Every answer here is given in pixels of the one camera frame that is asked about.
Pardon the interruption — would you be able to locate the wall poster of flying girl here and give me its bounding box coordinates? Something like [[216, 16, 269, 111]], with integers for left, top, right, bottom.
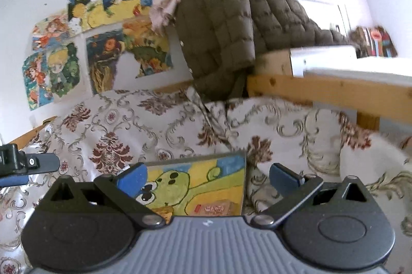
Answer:
[[31, 15, 70, 51]]

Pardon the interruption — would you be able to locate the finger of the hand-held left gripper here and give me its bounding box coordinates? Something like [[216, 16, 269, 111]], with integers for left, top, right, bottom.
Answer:
[[18, 153, 61, 174], [0, 175, 29, 188]]

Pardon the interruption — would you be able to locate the red biscuit packet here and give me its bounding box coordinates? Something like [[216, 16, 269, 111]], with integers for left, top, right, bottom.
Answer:
[[192, 201, 237, 217]]

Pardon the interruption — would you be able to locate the floral printed blanket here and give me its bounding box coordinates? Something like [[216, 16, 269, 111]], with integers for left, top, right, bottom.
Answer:
[[0, 89, 412, 274]]

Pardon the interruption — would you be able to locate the wall poster of orange-haired girl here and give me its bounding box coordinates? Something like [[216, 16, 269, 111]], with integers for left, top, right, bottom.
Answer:
[[22, 50, 54, 111]]

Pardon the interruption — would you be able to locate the orange and brown wall poster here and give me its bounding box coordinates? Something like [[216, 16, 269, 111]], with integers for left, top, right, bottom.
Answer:
[[85, 17, 175, 95]]

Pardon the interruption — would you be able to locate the wooden bed frame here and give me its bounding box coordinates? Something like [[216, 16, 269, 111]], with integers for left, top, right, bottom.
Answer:
[[6, 50, 412, 149]]

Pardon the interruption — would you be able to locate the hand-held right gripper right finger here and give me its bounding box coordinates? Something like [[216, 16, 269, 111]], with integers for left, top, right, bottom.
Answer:
[[251, 162, 374, 228]]

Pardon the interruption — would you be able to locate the grey tray with painted bottom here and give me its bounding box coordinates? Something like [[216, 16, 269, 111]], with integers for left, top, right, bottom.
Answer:
[[142, 150, 248, 225]]

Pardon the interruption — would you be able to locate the wall poster of blond figure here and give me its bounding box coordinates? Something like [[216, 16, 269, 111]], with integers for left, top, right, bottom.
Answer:
[[48, 41, 82, 98]]

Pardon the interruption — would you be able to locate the white shelf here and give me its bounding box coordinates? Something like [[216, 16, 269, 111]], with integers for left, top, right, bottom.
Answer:
[[290, 45, 412, 81]]

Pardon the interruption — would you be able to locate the brown puffer jacket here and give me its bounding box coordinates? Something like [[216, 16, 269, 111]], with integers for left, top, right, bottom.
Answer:
[[174, 0, 351, 101]]

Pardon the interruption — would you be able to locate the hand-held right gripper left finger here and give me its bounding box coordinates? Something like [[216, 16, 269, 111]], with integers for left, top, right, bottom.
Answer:
[[42, 162, 166, 228]]

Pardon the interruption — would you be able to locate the yellow and dark wall poster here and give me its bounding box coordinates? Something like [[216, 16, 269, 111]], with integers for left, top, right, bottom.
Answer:
[[67, 0, 104, 32]]

